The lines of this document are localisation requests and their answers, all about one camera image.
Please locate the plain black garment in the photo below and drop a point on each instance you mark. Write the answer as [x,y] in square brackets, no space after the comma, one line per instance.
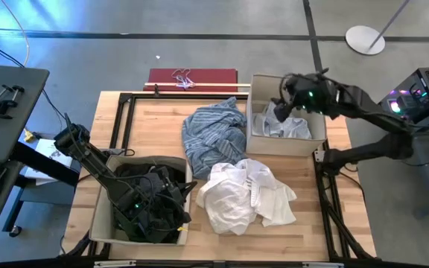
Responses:
[145,182]

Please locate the small yellow tag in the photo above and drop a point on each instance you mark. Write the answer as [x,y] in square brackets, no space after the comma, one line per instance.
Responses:
[182,229]

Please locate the black desk leg with caster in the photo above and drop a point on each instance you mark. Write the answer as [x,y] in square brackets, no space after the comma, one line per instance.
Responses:
[47,164]

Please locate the light blue geometric print garment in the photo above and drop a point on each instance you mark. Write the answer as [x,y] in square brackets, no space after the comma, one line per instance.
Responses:
[296,128]

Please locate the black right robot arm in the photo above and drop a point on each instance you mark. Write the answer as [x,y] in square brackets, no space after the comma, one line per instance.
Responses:
[371,108]

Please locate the blue striped garment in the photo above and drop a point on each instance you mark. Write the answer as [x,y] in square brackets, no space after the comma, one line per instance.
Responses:
[214,137]

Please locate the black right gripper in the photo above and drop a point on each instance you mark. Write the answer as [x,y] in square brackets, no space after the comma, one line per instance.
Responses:
[311,93]

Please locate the dark grey desk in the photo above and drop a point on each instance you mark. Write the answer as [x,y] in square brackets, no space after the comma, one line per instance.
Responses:
[6,137]

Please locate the left cardboard box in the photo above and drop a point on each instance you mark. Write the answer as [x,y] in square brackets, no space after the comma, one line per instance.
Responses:
[101,223]

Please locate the cardboard box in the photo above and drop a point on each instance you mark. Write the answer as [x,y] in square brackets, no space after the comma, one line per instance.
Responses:
[101,223]
[281,147]

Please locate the right cardboard box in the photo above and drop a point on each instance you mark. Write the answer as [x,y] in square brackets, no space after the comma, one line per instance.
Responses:
[281,147]

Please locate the white paper sheets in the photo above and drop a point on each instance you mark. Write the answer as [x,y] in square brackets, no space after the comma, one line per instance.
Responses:
[47,147]

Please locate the white round stand base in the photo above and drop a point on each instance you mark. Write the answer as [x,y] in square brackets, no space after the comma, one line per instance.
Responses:
[363,40]

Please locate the black aluminium frame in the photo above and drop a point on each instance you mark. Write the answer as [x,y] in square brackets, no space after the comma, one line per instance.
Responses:
[199,96]

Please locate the yellow plug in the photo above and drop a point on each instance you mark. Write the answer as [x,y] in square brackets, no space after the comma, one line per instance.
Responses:
[29,136]

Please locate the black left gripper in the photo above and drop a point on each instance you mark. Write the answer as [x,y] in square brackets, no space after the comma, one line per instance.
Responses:
[168,197]

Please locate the silver bracket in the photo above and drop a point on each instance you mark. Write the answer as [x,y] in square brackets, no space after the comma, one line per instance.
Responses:
[322,265]
[114,264]

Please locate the black garment with white print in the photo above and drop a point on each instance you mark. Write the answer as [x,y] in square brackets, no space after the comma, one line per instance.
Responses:
[162,231]

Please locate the dark red board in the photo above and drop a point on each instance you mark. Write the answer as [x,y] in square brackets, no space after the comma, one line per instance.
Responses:
[214,76]

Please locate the black clamp holder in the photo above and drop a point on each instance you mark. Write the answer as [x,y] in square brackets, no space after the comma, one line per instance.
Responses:
[0,108]

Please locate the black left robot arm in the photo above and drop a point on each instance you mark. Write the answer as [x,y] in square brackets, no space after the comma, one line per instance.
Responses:
[95,164]

